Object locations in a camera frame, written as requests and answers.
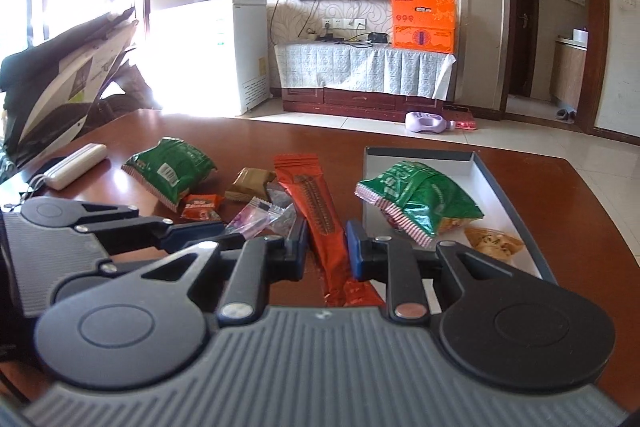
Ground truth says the green snack bag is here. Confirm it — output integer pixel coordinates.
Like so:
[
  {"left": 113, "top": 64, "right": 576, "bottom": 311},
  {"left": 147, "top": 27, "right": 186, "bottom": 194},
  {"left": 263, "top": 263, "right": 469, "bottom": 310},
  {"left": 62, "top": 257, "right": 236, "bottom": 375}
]
[
  {"left": 355, "top": 160, "right": 485, "bottom": 250},
  {"left": 121, "top": 137, "right": 218, "bottom": 212}
]

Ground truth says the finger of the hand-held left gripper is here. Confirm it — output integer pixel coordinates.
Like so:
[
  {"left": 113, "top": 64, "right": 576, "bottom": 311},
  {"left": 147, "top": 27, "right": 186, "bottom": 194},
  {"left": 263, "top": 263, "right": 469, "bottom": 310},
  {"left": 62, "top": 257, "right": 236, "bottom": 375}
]
[
  {"left": 74, "top": 202, "right": 224, "bottom": 254},
  {"left": 96, "top": 234, "right": 201, "bottom": 277}
]

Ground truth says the grey cardboard box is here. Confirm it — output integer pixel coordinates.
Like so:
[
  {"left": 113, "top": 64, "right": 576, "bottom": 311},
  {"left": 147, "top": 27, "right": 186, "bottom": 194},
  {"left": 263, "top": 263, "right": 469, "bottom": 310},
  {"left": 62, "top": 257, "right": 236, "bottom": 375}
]
[{"left": 362, "top": 147, "right": 558, "bottom": 308}]

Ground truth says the wooden kitchen counter cabinet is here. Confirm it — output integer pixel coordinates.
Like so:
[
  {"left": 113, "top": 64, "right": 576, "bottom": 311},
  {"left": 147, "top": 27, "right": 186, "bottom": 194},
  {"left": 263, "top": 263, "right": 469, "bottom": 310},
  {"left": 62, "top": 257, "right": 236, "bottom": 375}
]
[{"left": 550, "top": 38, "right": 587, "bottom": 110}]

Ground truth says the dark red television cabinet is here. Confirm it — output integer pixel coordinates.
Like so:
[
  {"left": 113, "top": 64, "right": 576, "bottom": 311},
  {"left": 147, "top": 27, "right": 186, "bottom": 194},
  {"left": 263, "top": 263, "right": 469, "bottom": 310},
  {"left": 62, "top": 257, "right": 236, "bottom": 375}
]
[{"left": 280, "top": 84, "right": 455, "bottom": 118}]

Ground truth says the tv cabinet with cloth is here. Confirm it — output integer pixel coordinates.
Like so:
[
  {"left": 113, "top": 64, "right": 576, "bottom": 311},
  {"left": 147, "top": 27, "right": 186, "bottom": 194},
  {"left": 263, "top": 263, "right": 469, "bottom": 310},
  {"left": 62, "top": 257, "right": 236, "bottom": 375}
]
[{"left": 274, "top": 41, "right": 458, "bottom": 100}]

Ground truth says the small cardboard box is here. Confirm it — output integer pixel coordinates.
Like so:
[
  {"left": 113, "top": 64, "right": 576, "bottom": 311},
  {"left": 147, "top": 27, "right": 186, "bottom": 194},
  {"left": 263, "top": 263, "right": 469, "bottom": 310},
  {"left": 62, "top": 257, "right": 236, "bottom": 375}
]
[{"left": 224, "top": 167, "right": 277, "bottom": 202}]

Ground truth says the orange gift box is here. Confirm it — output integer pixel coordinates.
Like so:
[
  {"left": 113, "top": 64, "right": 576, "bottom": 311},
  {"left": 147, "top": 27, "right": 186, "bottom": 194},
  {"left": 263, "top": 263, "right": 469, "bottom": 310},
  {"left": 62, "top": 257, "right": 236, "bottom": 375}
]
[{"left": 390, "top": 0, "right": 457, "bottom": 55}]

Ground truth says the clear purple candy packet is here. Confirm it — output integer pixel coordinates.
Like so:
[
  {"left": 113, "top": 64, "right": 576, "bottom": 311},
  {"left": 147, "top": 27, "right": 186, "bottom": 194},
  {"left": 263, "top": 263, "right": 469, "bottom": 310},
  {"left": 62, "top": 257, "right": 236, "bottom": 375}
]
[{"left": 225, "top": 197, "right": 283, "bottom": 240}]

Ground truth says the foil candy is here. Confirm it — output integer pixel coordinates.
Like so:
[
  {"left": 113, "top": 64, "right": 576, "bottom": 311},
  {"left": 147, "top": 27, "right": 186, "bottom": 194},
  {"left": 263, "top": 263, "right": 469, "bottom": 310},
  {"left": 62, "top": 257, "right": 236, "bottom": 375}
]
[{"left": 267, "top": 184, "right": 300, "bottom": 237}]

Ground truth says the dark wooden door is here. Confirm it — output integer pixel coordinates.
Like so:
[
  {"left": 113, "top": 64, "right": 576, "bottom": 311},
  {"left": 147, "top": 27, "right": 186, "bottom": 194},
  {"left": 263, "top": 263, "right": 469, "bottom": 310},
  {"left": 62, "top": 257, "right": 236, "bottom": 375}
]
[{"left": 514, "top": 0, "right": 538, "bottom": 98}]

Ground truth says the yellow snack packet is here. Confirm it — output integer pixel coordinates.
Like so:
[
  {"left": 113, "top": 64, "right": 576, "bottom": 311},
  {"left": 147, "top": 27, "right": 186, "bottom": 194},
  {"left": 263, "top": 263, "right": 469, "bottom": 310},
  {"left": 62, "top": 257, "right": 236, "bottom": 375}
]
[{"left": 464, "top": 227, "right": 525, "bottom": 260}]

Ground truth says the white chest freezer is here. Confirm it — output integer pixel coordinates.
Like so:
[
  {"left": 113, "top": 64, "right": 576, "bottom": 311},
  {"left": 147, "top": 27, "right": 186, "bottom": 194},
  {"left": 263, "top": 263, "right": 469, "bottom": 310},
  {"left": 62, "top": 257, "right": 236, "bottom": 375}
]
[{"left": 150, "top": 0, "right": 271, "bottom": 116}]

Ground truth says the small orange snack packet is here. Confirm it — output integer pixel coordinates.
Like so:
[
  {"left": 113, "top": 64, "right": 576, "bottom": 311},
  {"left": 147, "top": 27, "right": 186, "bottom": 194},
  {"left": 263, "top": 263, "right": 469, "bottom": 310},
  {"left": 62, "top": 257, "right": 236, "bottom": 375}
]
[{"left": 180, "top": 193, "right": 224, "bottom": 223}]

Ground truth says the white case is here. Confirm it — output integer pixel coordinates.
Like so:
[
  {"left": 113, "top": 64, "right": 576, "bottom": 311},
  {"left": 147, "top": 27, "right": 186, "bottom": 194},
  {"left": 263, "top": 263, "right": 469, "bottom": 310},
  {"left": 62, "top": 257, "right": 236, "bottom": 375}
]
[{"left": 44, "top": 143, "right": 109, "bottom": 190}]

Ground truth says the black white paper bag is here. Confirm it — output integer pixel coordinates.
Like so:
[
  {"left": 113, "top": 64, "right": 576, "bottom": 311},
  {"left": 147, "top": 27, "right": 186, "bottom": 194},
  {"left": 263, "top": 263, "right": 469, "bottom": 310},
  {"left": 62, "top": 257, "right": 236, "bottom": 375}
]
[{"left": 0, "top": 6, "right": 151, "bottom": 168}]

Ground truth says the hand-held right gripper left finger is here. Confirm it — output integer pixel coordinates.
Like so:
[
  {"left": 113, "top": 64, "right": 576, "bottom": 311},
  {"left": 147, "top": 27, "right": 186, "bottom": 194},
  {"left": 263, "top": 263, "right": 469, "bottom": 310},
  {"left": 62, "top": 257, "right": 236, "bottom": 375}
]
[{"left": 141, "top": 219, "right": 309, "bottom": 327}]

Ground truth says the purple plastic bottle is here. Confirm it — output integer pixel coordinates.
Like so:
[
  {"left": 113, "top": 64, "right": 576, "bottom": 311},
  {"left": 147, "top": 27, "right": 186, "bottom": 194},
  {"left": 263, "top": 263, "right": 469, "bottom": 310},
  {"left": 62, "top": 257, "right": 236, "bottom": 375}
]
[{"left": 404, "top": 111, "right": 457, "bottom": 135}]

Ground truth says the wooden door frame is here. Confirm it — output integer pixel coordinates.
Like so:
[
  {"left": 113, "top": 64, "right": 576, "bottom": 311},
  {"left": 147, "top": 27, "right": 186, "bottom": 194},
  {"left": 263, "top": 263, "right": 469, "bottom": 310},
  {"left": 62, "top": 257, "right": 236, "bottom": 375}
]
[{"left": 502, "top": 0, "right": 611, "bottom": 130}]

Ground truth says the long orange bar packet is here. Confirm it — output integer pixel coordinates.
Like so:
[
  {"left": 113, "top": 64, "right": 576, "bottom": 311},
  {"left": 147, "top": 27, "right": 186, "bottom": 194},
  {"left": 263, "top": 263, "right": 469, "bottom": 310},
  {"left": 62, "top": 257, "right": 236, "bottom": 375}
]
[{"left": 273, "top": 153, "right": 386, "bottom": 308}]

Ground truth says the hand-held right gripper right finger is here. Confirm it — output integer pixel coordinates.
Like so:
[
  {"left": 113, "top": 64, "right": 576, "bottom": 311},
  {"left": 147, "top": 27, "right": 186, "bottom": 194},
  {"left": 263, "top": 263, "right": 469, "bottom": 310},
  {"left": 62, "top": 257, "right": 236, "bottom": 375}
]
[{"left": 346, "top": 220, "right": 488, "bottom": 324}]

